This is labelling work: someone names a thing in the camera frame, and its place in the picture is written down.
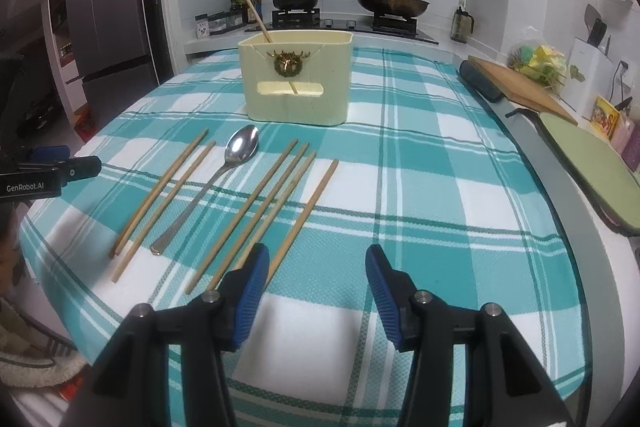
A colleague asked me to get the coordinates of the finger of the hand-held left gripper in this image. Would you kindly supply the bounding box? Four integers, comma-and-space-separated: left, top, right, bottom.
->
0, 145, 71, 166
15, 155, 103, 184

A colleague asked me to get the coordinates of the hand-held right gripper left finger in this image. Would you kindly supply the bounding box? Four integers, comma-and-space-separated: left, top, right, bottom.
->
65, 243, 271, 427

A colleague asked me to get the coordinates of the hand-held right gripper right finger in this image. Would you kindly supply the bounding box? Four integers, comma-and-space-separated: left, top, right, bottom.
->
365, 244, 577, 427

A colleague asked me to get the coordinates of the wooden chopstick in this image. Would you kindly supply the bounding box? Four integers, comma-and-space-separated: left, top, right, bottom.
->
205, 143, 310, 292
110, 129, 209, 258
265, 159, 340, 285
240, 151, 317, 260
245, 0, 274, 44
111, 140, 217, 284
184, 138, 299, 295

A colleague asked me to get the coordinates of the metal spoon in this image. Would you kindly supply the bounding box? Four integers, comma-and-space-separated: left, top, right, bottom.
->
149, 125, 260, 256

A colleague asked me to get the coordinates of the cream utensil holder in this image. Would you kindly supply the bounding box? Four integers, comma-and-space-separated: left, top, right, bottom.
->
237, 31, 355, 126

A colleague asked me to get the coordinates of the red floor clutter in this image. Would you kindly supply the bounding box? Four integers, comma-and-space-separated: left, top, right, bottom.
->
71, 103, 99, 144

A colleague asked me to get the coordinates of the teal plaid tablecloth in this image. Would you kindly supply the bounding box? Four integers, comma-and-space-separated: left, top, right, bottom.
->
20, 44, 589, 427

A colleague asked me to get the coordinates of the grey refrigerator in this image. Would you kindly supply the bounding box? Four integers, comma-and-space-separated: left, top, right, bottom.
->
42, 0, 162, 124

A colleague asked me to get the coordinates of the spice jar rack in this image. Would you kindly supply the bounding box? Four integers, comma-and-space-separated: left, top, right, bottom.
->
194, 9, 246, 39

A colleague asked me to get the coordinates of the dark blue roll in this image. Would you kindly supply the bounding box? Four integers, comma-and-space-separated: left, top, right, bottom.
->
459, 59, 506, 103

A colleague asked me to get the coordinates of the green board black rim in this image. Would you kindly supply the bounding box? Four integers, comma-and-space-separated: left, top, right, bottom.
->
505, 107, 640, 236

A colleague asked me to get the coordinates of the wooden cutting board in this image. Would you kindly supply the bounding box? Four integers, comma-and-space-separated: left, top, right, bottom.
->
467, 55, 579, 126

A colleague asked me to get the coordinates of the black gas stove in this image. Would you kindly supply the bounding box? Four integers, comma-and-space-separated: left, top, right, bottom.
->
244, 8, 441, 46

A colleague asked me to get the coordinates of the bag of colourful sponges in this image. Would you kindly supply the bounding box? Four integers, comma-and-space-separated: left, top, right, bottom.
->
509, 43, 587, 94

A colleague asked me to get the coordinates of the kettle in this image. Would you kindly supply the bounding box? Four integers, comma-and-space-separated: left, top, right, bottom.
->
451, 0, 475, 43

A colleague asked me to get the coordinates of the yellow printed box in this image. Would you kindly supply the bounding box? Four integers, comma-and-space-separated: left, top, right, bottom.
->
592, 95, 621, 140

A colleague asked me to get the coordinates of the pink bottle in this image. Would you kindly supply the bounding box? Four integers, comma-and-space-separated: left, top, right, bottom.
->
612, 106, 637, 154

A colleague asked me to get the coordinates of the white knife block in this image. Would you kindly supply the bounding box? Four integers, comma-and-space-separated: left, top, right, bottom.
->
570, 37, 615, 106

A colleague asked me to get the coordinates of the kitchen cleaver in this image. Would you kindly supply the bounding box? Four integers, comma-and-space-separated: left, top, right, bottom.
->
584, 4, 609, 48

